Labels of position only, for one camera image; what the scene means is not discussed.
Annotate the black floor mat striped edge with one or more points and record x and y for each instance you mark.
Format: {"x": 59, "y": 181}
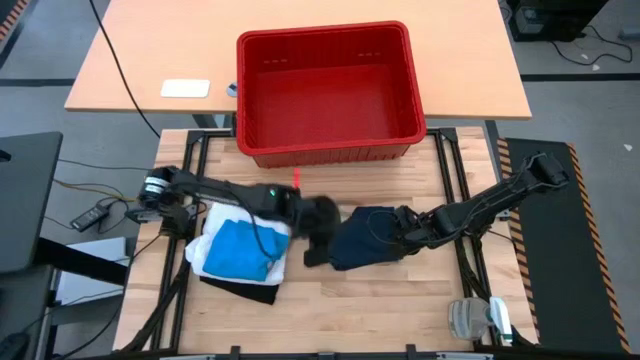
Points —
{"x": 560, "y": 240}
{"x": 12, "y": 17}

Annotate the navy blue garment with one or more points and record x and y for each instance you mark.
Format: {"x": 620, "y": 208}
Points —
{"x": 360, "y": 240}

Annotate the black garment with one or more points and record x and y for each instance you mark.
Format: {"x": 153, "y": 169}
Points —
{"x": 250, "y": 292}

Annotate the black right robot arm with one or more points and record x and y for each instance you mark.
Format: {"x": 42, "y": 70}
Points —
{"x": 500, "y": 192}

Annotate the black aluminium table frame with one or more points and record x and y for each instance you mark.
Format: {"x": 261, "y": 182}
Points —
{"x": 196, "y": 135}

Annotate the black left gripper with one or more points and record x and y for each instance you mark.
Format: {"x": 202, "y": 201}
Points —
{"x": 320, "y": 215}

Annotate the bright blue garment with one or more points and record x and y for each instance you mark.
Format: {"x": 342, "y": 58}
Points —
{"x": 235, "y": 250}

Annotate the grey round desk grommet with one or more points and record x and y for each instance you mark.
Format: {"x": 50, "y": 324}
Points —
{"x": 231, "y": 90}

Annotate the white and clear handheld device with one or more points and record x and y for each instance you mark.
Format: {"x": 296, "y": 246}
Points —
{"x": 480, "y": 320}

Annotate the red plastic laundry bin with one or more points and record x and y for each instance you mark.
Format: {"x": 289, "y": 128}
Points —
{"x": 330, "y": 100}

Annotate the red tag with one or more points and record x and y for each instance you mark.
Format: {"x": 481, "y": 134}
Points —
{"x": 297, "y": 177}

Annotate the black floor equipment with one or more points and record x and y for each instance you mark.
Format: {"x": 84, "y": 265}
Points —
{"x": 555, "y": 17}

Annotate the beige wooden desk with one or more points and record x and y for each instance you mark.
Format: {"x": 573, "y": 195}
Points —
{"x": 150, "y": 50}

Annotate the black power adapter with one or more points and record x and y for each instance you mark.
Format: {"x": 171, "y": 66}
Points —
{"x": 90, "y": 217}

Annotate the black side tabletop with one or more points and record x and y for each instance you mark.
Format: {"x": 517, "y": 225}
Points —
{"x": 25, "y": 200}

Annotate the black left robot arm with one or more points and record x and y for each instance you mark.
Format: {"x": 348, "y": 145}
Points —
{"x": 220, "y": 189}

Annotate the white garment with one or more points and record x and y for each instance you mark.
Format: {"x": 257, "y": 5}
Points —
{"x": 197, "y": 252}

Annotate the white box under side table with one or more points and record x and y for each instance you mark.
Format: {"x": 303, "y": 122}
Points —
{"x": 95, "y": 270}

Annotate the white rectangular pad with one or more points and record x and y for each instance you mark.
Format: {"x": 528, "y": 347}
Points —
{"x": 185, "y": 88}

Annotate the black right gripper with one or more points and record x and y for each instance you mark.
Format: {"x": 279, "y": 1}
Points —
{"x": 415, "y": 227}

